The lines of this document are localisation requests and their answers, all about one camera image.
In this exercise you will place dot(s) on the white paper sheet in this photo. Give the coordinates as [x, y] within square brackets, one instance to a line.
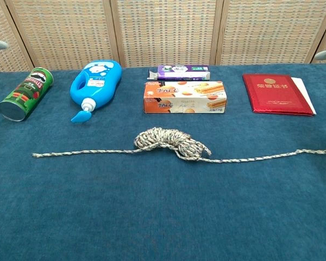
[301, 84]

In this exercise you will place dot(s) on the green Pringles can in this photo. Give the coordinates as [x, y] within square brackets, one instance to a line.
[27, 92]

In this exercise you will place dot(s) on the red certificate folder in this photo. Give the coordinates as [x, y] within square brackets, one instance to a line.
[277, 95]

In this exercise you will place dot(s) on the blue pump bottle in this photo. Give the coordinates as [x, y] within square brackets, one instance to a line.
[97, 84]

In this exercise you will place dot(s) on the purple toothpaste box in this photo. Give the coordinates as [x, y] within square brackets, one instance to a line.
[179, 71]

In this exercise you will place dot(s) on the orange egg roll box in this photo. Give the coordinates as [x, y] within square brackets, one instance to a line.
[179, 100]

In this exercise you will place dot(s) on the blue tablecloth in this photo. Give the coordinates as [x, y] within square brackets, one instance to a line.
[70, 204]

